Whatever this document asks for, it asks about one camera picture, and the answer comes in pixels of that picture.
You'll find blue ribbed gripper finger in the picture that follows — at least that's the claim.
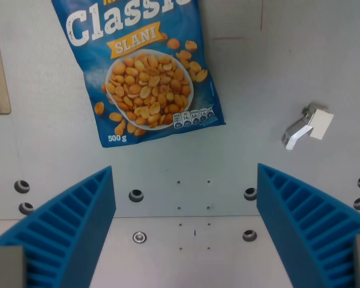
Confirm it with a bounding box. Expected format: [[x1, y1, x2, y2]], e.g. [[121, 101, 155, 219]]
[[256, 163, 360, 288], [0, 166, 116, 288]]

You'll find blue salted peanuts bag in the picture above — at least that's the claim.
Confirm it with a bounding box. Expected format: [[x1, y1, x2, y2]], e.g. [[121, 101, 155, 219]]
[[51, 0, 227, 148]]

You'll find grey metal bracket white tag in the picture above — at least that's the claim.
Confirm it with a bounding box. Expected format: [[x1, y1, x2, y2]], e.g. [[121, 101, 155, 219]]
[[281, 103, 334, 151]]

